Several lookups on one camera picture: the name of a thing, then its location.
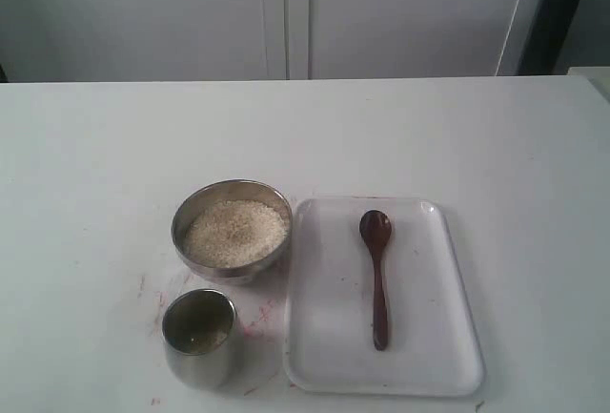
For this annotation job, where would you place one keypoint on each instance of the brown wooden spoon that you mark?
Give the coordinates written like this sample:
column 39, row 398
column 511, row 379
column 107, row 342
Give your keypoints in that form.
column 376, row 230

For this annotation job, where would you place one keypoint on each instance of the steel bowl of rice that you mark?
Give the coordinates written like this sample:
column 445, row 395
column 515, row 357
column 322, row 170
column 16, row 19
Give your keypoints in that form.
column 231, row 231

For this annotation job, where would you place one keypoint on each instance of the small steel cup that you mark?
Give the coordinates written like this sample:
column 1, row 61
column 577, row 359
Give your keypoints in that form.
column 200, row 336

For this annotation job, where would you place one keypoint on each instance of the white plastic tray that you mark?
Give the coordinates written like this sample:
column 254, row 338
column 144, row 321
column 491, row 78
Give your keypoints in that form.
column 433, row 348

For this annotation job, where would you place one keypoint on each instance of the white cabinet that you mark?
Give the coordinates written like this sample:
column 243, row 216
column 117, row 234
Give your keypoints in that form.
column 152, row 40

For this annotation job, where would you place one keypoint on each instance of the dark vertical post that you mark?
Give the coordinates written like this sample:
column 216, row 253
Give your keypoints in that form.
column 546, row 37

